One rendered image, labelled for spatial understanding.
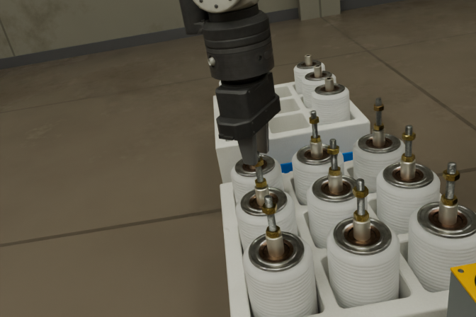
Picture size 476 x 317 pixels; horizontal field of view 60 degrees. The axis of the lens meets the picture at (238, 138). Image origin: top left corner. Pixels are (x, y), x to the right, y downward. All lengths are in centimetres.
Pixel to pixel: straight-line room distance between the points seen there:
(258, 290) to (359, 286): 13
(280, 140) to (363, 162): 30
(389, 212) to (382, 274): 16
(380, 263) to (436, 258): 8
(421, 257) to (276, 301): 21
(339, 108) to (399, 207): 43
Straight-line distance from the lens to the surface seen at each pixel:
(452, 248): 60
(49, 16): 355
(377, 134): 79
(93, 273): 105
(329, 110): 106
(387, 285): 60
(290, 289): 56
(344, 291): 61
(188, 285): 92
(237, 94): 53
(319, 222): 68
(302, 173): 76
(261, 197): 65
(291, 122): 115
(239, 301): 62
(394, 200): 69
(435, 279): 64
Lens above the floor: 64
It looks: 26 degrees down
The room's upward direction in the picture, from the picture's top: 10 degrees counter-clockwise
